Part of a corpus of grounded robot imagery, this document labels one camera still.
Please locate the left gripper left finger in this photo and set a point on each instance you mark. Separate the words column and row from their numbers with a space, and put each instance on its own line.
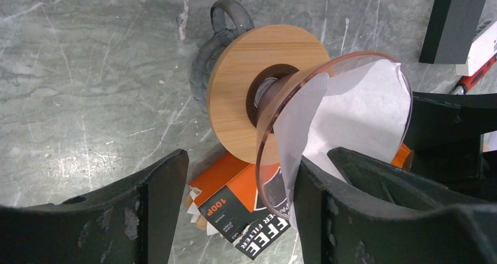
column 132, row 220

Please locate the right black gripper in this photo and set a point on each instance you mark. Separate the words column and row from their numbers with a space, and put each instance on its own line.
column 449, row 162

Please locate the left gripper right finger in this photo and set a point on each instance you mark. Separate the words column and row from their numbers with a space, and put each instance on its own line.
column 339, row 223

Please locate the white paper coffee filter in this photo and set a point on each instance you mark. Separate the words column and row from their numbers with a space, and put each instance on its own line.
column 364, row 109

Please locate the pink clear plastic dripper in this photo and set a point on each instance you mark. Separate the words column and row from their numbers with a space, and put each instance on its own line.
column 270, row 99

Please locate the orange coffee filter box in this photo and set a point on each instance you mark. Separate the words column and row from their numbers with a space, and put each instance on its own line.
column 224, row 200

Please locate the grey glass dripper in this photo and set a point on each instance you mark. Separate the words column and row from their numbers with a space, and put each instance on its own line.
column 229, row 20

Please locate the black block far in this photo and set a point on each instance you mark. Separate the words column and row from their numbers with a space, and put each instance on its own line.
column 450, row 31

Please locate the red handled adjustable wrench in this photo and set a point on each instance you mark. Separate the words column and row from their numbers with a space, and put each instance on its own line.
column 466, row 83

